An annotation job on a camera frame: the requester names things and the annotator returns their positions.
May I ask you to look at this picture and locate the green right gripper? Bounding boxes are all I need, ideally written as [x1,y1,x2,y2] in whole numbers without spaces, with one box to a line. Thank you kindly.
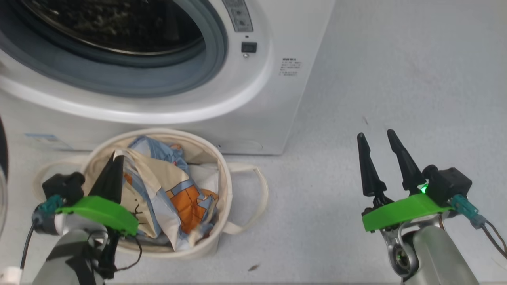
[356,129,454,232]

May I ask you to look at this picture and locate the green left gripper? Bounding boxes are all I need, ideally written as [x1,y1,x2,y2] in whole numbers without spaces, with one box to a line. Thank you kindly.
[55,151,139,237]

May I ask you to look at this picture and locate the blue orange patterned clothes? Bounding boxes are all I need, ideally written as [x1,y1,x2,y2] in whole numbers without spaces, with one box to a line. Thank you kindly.
[115,136,219,252]

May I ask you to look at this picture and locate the black round glass washer door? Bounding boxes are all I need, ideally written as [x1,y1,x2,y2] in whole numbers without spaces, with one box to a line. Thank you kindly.
[0,115,9,238]

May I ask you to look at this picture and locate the cream canvas laundry basket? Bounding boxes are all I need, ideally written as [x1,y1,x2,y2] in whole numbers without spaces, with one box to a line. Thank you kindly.
[34,128,269,260]

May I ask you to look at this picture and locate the white front-load washing machine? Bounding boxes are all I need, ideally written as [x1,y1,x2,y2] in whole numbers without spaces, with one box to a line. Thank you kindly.
[0,0,336,156]

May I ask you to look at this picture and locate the left cable with teal plug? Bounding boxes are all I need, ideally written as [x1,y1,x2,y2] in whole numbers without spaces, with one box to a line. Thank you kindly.
[20,194,64,270]

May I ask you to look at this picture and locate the cable with teal plug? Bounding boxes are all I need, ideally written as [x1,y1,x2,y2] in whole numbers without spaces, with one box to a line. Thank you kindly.
[20,194,64,270]
[450,194,507,260]

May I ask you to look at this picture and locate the thin black left gripper cable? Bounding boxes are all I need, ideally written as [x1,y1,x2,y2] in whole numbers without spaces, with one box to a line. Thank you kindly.
[115,234,142,272]

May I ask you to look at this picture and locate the right cable with teal plug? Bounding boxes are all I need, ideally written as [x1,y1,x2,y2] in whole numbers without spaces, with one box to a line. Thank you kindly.
[450,194,507,260]

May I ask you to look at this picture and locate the white cable tag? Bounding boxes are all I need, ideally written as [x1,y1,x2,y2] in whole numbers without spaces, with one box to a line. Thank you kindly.
[0,267,22,285]

